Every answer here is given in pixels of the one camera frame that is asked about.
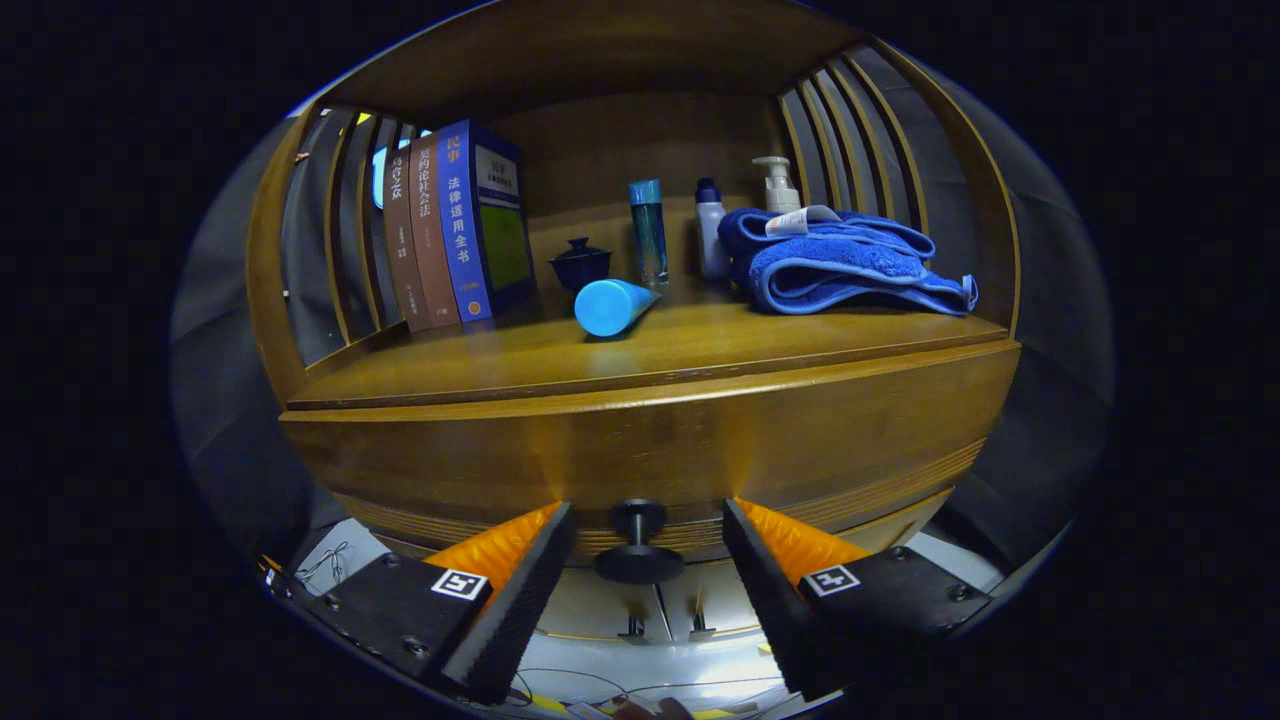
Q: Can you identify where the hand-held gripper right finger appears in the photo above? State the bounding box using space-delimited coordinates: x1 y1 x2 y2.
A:
722 497 993 701

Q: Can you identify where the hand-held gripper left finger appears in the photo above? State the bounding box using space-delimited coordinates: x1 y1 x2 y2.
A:
300 500 577 706

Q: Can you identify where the wooden drawer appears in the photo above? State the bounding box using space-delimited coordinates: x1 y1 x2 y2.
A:
280 340 1021 586

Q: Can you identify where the blue and white cosmetic tube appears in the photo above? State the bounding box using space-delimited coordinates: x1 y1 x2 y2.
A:
574 278 661 338

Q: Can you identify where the wooden cabinet door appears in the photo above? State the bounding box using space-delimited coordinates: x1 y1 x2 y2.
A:
545 568 666 643
655 560 766 639

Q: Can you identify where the wooden countertop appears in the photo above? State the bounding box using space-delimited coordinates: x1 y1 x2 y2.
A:
285 235 1011 411

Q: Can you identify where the wooden cabinet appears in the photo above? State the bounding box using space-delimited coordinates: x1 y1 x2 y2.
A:
245 0 1023 641

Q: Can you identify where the blue folded towel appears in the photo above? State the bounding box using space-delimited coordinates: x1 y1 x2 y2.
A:
718 205 979 317

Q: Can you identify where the dark blue lidded teacup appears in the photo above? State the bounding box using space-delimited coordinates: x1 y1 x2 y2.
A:
548 237 613 293

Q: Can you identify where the white bottle with blue cap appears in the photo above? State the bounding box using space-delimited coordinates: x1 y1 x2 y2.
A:
695 178 731 281

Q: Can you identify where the reddish brown book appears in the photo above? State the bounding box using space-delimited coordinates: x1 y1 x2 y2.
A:
408 140 463 328

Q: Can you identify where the dark brown book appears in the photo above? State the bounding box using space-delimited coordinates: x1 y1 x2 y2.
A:
382 150 431 333

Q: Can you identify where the thick blue book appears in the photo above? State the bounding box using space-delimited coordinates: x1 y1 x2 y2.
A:
435 120 536 323

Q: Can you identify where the teal glass bottle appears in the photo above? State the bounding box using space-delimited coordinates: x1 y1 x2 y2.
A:
628 179 670 287

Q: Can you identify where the white pump bottle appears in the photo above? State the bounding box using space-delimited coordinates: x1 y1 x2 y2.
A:
752 156 802 214

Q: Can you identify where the tangle of black cables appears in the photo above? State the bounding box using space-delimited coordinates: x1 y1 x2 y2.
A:
295 540 353 589

